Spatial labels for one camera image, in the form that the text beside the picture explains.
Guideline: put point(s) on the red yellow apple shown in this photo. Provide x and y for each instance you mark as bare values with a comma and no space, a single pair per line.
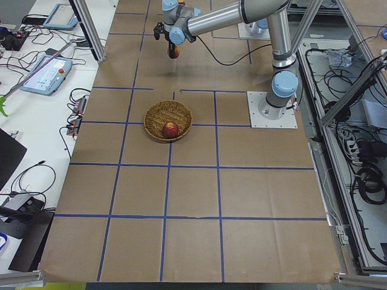
173,52

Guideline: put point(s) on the blue teach pendant far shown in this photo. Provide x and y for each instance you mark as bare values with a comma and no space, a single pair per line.
62,17

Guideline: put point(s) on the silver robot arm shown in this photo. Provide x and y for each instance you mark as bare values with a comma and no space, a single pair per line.
181,23
259,26

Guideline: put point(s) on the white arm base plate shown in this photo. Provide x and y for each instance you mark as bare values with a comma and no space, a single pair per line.
244,33
263,116

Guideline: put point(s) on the orange black adapter box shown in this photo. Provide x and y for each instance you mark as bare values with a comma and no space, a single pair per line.
79,105
73,127

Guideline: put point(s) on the dark red apple in basket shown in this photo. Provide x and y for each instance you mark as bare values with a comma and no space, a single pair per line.
170,130

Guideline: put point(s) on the green handled reacher stick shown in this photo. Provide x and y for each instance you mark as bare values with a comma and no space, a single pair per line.
32,74

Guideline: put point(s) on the aluminium frame strut right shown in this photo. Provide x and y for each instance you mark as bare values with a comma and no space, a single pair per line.
358,88

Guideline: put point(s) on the brown wicker basket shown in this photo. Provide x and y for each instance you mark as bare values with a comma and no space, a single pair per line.
167,111

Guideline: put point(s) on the orange black adapter box upper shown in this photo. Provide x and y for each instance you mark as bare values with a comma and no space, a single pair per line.
79,105

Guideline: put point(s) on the blue teach pendant near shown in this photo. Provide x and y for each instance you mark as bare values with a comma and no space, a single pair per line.
49,78

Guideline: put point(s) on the orange black adapter box lower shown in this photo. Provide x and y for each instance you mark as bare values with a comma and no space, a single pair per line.
73,127

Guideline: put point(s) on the aluminium frame post left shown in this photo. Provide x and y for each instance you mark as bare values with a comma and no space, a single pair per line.
85,20

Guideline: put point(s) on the blue teach pendant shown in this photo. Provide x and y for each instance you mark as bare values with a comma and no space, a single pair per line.
62,17
49,78

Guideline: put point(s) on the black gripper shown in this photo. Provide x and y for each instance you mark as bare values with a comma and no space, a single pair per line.
171,45

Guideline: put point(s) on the black laptop corner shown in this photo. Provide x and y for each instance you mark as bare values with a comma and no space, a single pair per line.
11,153

